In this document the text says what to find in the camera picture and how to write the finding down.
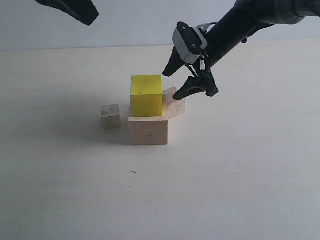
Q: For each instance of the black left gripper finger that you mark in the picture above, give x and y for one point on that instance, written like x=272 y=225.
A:
x=83 y=11

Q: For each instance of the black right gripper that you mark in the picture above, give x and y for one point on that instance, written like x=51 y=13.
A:
x=201 y=81

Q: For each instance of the medium natural wooden cube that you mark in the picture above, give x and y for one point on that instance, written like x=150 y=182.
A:
x=174 y=107

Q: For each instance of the yellow cube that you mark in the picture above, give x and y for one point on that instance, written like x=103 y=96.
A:
x=146 y=95

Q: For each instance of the large pale wooden cube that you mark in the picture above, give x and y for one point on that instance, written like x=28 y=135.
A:
x=149 y=130

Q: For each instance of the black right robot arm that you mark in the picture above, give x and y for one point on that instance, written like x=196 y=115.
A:
x=246 y=18

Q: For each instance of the small natural wooden cube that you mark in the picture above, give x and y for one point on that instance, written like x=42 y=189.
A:
x=110 y=116

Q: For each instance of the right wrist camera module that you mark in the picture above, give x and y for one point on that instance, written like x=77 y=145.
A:
x=190 y=41

